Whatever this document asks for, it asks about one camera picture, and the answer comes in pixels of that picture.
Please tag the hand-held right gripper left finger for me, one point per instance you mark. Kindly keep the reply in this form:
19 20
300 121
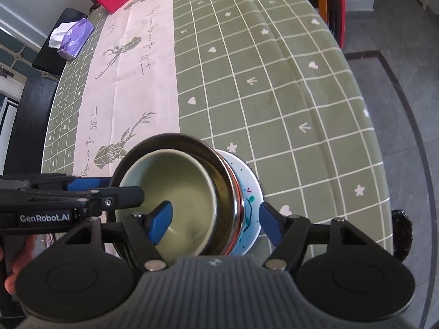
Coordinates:
161 222

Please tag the white printed ceramic plate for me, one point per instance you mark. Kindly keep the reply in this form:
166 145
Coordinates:
252 205

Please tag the pale deer print table runner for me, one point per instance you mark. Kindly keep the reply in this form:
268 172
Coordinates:
151 75

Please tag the white drawer cabinet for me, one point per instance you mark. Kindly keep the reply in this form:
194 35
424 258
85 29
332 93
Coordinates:
7 116

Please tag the glass paned door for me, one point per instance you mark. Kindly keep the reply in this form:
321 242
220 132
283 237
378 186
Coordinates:
17 60

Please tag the black plastic stool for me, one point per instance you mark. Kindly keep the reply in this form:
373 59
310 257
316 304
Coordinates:
334 17

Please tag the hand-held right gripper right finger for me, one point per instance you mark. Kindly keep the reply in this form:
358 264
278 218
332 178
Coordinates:
271 222

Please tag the person's left hand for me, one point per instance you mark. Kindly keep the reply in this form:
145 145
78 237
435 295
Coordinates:
20 260

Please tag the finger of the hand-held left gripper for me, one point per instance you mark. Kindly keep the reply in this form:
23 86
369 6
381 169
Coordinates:
127 195
85 182

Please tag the orange steel bowl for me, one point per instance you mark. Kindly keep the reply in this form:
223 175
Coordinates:
209 160

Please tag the purple tissue pack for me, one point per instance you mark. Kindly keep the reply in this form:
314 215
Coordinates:
77 37

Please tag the green ceramic bowl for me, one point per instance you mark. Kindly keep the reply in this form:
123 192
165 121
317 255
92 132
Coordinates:
178 185

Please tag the black chair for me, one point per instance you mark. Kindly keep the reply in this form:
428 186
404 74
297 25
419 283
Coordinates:
51 58
31 116

